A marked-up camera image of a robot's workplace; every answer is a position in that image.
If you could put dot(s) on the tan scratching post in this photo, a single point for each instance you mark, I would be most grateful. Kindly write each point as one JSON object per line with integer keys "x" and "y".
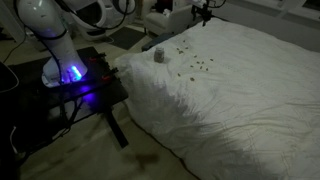
{"x": 139, "y": 8}

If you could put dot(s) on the white bed duvet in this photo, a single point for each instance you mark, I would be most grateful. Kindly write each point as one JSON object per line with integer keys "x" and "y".
{"x": 233, "y": 100}

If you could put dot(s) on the white round litter box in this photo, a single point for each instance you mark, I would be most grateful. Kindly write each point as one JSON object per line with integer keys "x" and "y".
{"x": 100, "y": 26}

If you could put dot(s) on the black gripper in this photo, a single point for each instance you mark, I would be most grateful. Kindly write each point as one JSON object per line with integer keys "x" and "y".
{"x": 202, "y": 11}

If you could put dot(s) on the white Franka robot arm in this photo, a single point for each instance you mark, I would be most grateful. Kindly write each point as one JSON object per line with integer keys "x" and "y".
{"x": 46, "y": 20}

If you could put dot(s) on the dark floor mat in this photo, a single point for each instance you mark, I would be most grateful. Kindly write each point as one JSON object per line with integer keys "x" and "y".
{"x": 125, "y": 37}

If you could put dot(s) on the black robot table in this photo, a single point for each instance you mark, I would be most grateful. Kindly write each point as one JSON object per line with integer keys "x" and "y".
{"x": 100, "y": 90}

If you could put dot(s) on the small grey cup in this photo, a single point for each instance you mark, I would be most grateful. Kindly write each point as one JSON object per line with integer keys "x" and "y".
{"x": 159, "y": 55}

